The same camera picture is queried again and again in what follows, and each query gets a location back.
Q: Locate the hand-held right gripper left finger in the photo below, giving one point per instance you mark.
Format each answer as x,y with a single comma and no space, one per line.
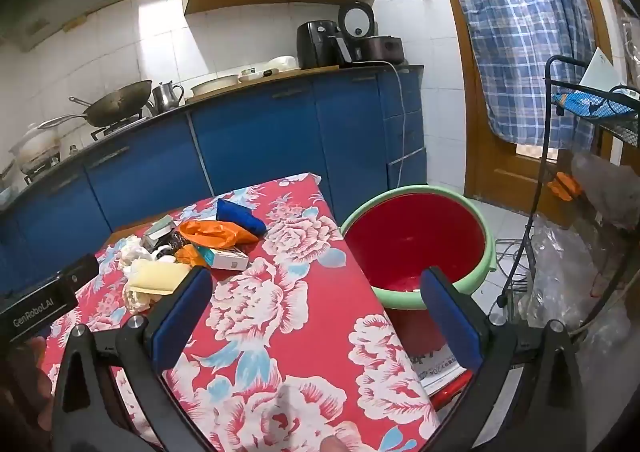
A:
182,317

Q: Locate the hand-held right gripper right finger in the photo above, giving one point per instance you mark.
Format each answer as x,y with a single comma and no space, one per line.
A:
450,322

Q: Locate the cream paper sheet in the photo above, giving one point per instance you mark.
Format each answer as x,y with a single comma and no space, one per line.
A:
157,277

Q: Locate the small white tissue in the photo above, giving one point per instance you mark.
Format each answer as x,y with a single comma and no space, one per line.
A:
166,258

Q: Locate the white and teal small box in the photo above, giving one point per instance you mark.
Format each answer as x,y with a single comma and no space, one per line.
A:
225,258

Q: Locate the dark wrapper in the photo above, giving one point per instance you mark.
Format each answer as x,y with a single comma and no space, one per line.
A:
174,242

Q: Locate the red bucket with green rim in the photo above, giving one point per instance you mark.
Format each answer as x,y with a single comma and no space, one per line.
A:
415,242

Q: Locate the orange plastic bag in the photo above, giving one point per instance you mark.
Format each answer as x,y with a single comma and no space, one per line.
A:
210,232

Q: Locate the grey small box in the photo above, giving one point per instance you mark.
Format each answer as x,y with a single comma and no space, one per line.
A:
157,231

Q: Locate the blue cloth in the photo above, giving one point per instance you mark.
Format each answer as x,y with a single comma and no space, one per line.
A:
240,219

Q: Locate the person's left hand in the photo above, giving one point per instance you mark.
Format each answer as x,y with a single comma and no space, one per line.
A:
25,377

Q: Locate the printed paper sheet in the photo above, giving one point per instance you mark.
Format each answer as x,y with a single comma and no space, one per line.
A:
435,367

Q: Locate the red plastic object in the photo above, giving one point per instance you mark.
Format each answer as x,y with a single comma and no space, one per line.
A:
450,389

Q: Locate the large clear plastic bag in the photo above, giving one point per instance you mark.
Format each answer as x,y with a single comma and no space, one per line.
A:
555,272

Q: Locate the red floral tablecloth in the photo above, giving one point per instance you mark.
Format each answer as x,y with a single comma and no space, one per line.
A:
300,332

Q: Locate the gas stove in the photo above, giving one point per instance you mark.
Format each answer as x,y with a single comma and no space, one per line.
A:
42,171

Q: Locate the white pot with lid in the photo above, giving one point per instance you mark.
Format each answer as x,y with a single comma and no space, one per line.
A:
32,144

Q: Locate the wooden door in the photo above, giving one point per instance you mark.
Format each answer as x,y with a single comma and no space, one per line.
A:
500,167

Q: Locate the orange plastic object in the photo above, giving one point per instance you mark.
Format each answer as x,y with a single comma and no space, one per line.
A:
565,186

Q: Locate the blue kitchen base cabinets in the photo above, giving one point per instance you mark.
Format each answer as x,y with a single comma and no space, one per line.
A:
250,142

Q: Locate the black wok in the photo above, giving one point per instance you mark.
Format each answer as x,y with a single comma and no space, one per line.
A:
117,104

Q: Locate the metal kettle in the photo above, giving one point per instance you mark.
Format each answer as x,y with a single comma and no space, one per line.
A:
165,99

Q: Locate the white basin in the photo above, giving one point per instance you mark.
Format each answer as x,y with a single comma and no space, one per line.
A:
215,86

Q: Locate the white plate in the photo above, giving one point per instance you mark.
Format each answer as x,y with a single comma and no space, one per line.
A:
252,76

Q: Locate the black metal rack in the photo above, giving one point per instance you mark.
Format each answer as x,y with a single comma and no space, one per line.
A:
550,82

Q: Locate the white plastic container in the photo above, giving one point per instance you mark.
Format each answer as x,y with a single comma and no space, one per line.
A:
282,63

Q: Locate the brown rice cooker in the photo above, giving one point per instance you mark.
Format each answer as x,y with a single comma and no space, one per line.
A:
382,49

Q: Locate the white paper sheet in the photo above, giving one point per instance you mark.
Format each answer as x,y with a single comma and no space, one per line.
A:
600,72

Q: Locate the blue plaid curtain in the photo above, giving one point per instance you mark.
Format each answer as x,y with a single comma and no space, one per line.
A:
520,32

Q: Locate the black air fryer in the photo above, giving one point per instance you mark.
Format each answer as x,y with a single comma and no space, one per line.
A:
315,44

